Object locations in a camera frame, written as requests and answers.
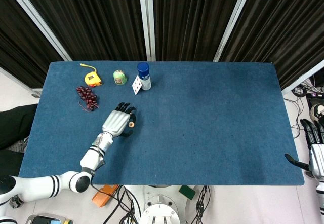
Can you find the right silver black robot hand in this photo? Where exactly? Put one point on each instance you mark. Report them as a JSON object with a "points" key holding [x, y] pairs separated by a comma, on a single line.
{"points": [[317, 158]]}

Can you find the black pleated curtain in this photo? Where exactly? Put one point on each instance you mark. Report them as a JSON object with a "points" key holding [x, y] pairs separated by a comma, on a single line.
{"points": [[283, 31], [192, 18], [20, 44], [88, 18]]}

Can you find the black caster wheel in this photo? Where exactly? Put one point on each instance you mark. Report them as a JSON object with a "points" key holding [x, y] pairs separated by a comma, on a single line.
{"points": [[15, 202]]}

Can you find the green doll figurine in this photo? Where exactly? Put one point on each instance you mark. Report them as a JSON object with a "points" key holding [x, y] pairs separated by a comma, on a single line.
{"points": [[119, 78]]}

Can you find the dark purple grape bunch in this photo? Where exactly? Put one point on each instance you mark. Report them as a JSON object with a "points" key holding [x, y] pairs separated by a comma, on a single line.
{"points": [[88, 97]]}

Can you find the green black block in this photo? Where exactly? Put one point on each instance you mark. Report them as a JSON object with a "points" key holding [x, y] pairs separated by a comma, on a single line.
{"points": [[187, 192]]}

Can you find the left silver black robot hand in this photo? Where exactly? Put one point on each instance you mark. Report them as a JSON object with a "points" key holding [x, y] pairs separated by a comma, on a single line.
{"points": [[116, 122]]}

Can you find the red diamonds playing card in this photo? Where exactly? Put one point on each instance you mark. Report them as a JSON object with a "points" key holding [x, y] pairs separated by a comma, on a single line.
{"points": [[136, 85]]}

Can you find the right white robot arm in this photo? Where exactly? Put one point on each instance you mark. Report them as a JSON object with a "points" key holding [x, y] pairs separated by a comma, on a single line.
{"points": [[321, 191]]}

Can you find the blue felt table cover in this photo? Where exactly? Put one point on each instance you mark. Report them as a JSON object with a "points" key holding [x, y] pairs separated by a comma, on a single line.
{"points": [[202, 132]]}

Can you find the white black sneaker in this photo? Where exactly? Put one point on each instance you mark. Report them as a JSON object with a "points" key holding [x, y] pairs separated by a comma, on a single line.
{"points": [[317, 112]]}

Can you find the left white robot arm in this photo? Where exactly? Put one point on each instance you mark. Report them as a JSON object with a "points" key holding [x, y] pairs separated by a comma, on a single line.
{"points": [[91, 158]]}

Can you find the black garment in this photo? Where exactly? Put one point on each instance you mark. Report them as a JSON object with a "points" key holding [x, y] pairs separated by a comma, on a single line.
{"points": [[15, 125]]}

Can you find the black electronic box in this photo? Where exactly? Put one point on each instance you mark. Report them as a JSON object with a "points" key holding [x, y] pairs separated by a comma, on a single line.
{"points": [[315, 98]]}

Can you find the yellow orange tape measure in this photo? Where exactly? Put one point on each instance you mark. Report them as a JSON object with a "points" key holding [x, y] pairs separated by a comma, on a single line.
{"points": [[92, 79]]}

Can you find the blue capped white bottle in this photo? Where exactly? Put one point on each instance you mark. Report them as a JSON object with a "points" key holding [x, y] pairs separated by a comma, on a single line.
{"points": [[144, 77]]}

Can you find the white frame post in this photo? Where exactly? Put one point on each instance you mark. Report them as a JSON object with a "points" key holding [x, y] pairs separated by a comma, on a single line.
{"points": [[36, 18], [303, 76], [148, 18], [234, 18], [20, 80]]}

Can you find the grey device with screen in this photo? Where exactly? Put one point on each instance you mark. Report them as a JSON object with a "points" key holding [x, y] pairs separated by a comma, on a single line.
{"points": [[48, 219]]}

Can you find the orange box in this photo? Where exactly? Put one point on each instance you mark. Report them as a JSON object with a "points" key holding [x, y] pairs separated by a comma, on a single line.
{"points": [[103, 196]]}

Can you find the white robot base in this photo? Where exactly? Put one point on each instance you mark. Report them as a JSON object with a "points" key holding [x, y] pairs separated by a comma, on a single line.
{"points": [[159, 208]]}

